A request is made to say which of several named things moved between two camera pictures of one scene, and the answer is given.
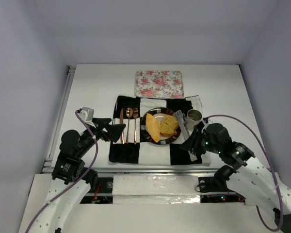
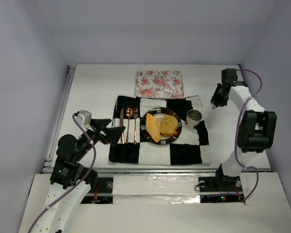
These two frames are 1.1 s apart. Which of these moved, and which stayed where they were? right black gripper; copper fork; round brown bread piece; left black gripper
Moved: right black gripper
Stayed: round brown bread piece; left black gripper; copper fork
